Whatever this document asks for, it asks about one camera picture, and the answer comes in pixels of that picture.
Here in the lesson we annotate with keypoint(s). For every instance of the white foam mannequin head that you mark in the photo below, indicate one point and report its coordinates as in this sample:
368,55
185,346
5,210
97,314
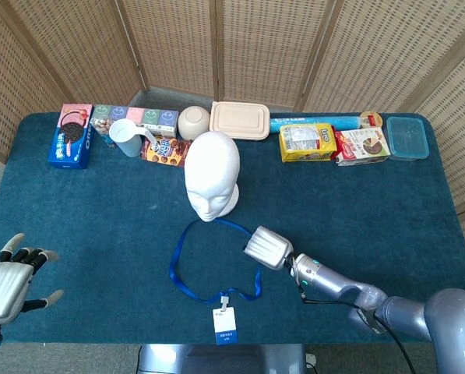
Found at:
212,167

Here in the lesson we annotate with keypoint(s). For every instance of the blue Oreo cookie box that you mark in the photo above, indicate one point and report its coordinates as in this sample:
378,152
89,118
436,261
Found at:
70,144

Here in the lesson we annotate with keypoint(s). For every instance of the pastel tissue multipack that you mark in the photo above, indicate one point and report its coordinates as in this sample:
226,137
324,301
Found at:
150,115

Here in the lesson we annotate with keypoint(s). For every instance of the blue transparent food container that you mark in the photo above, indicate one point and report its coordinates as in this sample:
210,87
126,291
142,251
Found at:
407,138

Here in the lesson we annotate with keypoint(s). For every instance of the yellow Lipo snack bag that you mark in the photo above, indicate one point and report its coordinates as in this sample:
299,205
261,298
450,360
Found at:
308,142

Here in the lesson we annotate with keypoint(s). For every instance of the red white biscuit box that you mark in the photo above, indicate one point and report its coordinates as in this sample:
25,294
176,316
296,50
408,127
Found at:
362,146

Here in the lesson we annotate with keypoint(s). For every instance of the blue cylindrical roll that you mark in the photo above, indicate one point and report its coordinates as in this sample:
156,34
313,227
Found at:
345,121

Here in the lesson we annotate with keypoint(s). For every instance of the clear snack jar blue label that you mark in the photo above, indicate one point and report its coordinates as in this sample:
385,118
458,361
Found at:
99,126

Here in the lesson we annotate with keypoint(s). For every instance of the woven folding screen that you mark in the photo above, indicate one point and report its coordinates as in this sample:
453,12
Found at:
170,39

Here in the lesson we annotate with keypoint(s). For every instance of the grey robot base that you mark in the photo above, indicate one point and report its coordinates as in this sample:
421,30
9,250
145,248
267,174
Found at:
220,358

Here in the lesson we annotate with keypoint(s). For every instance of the pale blue plastic pitcher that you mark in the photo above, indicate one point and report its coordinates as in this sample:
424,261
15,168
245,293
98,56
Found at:
125,138

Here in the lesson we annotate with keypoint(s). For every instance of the small round snack cup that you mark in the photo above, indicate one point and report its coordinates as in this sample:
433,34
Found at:
370,117

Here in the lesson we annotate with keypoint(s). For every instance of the brown chocolate cookie box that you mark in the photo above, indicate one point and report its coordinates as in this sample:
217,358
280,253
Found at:
166,152

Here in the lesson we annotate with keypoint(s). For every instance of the beige lidded lunch box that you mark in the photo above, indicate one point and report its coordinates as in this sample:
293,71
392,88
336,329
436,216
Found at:
239,120

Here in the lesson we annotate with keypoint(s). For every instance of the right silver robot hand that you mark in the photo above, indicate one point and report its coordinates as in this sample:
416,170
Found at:
269,247

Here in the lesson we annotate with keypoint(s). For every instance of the teal table cloth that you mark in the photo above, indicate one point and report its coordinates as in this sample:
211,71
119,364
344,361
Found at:
99,218

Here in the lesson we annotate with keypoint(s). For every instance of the beige bowl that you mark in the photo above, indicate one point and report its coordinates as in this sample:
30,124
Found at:
193,121

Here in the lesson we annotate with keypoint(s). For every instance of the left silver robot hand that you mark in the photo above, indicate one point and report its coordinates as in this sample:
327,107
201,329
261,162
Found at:
4,288

